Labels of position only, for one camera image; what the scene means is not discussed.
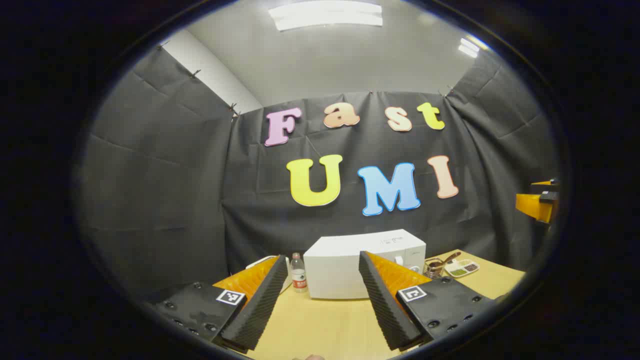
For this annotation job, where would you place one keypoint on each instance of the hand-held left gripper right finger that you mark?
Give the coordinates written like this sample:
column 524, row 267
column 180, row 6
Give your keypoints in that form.
column 385, row 305

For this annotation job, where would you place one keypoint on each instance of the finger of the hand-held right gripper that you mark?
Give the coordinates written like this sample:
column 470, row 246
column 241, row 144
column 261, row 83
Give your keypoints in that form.
column 532, row 206
column 544, row 183

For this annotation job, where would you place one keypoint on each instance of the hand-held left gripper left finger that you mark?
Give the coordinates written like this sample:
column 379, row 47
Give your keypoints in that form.
column 260, row 305

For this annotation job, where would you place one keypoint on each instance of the white microwave oven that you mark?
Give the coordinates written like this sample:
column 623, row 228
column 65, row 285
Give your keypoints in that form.
column 335, row 260

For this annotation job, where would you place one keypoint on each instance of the white toaster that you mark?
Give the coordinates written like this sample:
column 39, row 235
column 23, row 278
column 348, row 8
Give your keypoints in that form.
column 257, row 260

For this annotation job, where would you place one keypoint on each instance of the clear red-label water bottle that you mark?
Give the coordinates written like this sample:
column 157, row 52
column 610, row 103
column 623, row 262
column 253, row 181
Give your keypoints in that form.
column 299, row 280

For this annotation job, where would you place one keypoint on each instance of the white divided bean dish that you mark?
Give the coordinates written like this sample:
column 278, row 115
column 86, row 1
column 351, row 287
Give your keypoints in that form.
column 462, row 269

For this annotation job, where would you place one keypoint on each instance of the small ceiling light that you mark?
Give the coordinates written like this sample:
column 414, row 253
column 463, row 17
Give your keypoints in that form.
column 469, row 47

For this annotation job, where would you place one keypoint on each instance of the large ceiling light panel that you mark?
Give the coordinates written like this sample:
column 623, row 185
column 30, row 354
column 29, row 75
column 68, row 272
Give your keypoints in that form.
column 325, row 15

